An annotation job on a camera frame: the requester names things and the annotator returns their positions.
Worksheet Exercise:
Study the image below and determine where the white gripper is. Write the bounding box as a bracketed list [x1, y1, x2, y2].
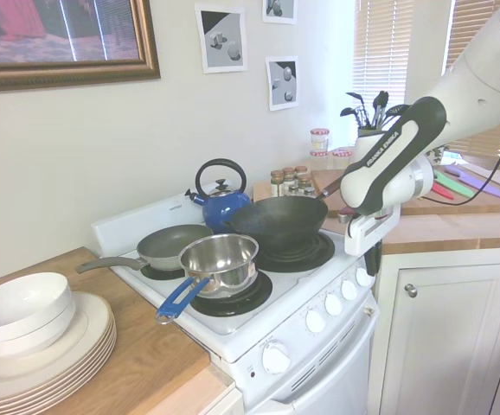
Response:
[343, 202, 402, 278]

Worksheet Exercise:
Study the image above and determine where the white burner knob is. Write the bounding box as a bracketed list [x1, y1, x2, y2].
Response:
[324, 293, 344, 316]
[340, 279, 359, 302]
[356, 266, 375, 289]
[304, 310, 327, 334]

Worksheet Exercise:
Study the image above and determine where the white electric stove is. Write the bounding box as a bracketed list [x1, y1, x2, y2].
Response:
[90, 192, 381, 415]

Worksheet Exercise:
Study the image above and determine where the black coil burner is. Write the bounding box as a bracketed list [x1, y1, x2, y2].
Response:
[139, 262, 186, 281]
[189, 270, 274, 317]
[253, 231, 336, 273]

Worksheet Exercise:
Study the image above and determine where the red knife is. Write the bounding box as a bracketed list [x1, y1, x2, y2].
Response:
[430, 181, 455, 201]

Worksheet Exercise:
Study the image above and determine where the white door cabinet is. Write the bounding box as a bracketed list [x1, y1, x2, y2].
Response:
[373, 248, 500, 415]

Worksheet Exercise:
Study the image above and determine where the glass jar red checked lid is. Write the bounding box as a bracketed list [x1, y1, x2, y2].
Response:
[309, 149, 330, 170]
[330, 149, 355, 170]
[310, 127, 331, 151]

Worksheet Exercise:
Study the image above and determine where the green knife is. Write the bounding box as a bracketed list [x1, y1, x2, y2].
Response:
[433, 168, 478, 196]

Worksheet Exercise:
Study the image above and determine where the white utensil crock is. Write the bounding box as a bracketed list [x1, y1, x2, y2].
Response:
[356, 127, 390, 150]

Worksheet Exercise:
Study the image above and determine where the patterned white pot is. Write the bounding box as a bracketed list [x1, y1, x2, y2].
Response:
[426, 144, 450, 168]

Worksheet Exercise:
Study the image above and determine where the purple knife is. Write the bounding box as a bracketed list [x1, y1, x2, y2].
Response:
[443, 163, 500, 201]

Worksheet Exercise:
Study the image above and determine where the large white oven knob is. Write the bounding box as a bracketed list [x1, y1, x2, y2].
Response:
[261, 340, 292, 375]

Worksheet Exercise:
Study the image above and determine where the grey still life print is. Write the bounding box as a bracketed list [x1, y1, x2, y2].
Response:
[261, 0, 298, 25]
[195, 3, 248, 74]
[265, 54, 301, 112]

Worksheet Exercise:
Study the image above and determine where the grey frying pan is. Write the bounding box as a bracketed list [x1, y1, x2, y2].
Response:
[75, 224, 215, 274]

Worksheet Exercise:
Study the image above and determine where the cream dinner plate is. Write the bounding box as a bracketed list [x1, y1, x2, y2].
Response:
[0, 326, 117, 395]
[0, 322, 116, 389]
[0, 330, 118, 400]
[0, 339, 118, 412]
[0, 291, 115, 384]
[0, 335, 118, 406]

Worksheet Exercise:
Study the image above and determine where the white bowl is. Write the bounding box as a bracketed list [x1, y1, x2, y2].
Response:
[0, 271, 70, 335]
[0, 297, 77, 358]

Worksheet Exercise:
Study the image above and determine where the gold framed painting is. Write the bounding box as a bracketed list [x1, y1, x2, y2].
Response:
[0, 0, 162, 94]

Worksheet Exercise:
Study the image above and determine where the black wok wooden handle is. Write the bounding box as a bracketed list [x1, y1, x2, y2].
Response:
[221, 176, 343, 250]

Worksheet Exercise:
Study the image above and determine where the white oven door handle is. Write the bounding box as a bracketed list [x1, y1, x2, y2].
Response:
[271, 304, 379, 405]

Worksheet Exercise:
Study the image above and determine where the steel saucepan blue handle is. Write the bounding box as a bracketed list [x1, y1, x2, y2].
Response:
[154, 233, 260, 325]

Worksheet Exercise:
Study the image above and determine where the blue kettle black handle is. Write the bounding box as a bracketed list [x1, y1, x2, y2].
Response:
[183, 157, 252, 234]

